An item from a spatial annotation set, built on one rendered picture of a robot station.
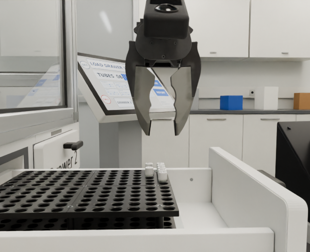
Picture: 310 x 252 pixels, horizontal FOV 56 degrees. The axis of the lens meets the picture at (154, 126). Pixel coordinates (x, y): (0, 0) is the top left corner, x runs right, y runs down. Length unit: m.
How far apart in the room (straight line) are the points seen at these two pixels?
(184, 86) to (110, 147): 0.90
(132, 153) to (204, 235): 1.05
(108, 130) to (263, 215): 1.01
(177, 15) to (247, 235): 0.22
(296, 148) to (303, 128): 0.08
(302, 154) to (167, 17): 0.49
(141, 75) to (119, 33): 1.67
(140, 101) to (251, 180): 0.17
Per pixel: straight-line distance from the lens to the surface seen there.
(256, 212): 0.33
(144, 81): 0.38
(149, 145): 3.31
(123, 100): 1.14
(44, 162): 0.59
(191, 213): 0.47
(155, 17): 0.31
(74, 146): 0.67
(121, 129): 1.23
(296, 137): 0.73
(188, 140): 3.34
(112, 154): 1.26
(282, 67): 4.44
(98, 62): 1.23
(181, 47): 0.39
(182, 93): 0.39
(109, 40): 2.05
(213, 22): 3.84
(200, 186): 0.51
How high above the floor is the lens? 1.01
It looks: 5 degrees down
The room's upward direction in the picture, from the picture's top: straight up
